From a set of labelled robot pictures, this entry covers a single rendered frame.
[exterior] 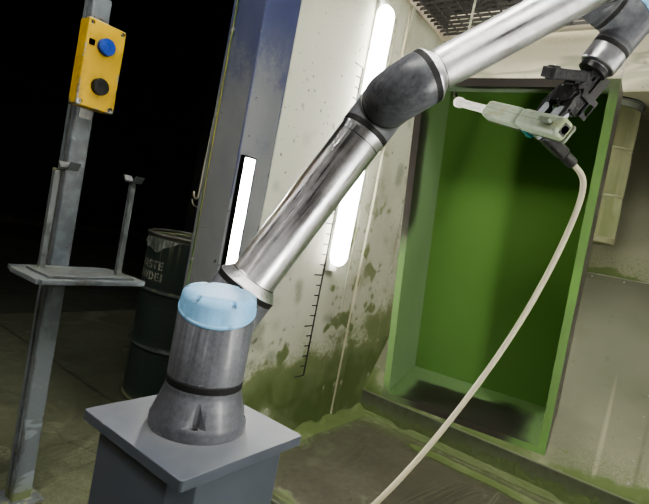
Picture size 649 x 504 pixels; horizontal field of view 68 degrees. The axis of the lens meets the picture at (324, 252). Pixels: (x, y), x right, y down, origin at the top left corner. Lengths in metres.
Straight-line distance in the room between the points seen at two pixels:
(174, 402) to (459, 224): 1.45
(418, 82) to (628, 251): 2.27
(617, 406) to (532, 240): 1.08
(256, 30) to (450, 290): 1.29
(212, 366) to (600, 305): 2.43
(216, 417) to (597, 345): 2.29
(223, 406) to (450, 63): 0.80
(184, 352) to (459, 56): 0.78
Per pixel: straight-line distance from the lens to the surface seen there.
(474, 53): 1.08
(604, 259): 3.13
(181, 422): 0.97
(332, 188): 1.09
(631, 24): 1.43
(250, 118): 1.88
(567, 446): 2.72
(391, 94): 1.03
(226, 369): 0.95
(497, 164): 2.04
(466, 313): 2.15
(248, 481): 1.02
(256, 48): 1.93
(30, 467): 1.99
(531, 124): 1.31
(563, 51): 2.97
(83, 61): 1.69
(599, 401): 2.80
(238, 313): 0.92
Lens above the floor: 1.07
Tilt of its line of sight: 3 degrees down
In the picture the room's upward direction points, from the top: 11 degrees clockwise
